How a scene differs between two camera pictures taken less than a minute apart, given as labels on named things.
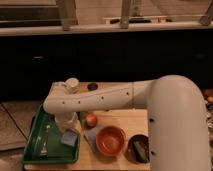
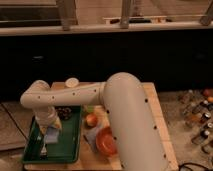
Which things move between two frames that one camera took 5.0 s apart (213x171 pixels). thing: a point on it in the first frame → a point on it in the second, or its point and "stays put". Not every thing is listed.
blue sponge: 69,137 → 52,135
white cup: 71,85 stays put
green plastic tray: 44,144 stays put
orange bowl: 110,140 stays put
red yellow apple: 91,120 stays put
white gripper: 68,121 → 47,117
